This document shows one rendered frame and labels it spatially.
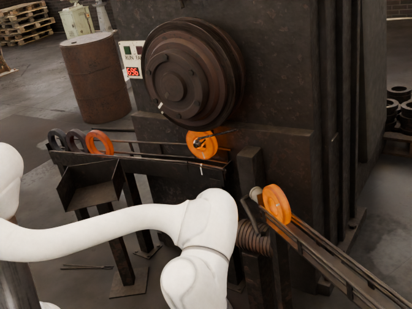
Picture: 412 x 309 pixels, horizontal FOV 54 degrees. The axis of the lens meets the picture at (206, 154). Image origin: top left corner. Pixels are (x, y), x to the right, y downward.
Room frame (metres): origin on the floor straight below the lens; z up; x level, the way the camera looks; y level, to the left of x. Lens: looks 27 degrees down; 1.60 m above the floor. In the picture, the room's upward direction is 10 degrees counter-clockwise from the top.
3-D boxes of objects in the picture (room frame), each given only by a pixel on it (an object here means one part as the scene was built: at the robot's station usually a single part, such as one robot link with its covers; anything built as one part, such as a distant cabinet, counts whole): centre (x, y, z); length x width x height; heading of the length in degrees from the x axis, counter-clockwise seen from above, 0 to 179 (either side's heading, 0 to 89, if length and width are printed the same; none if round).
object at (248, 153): (1.52, -0.18, 0.68); 0.11 x 0.08 x 0.24; 142
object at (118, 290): (1.73, 0.56, 0.36); 0.26 x 0.20 x 0.72; 87
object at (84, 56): (4.56, 1.05, 0.45); 0.59 x 0.59 x 0.89
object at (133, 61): (1.95, 0.21, 1.15); 0.26 x 0.02 x 0.18; 52
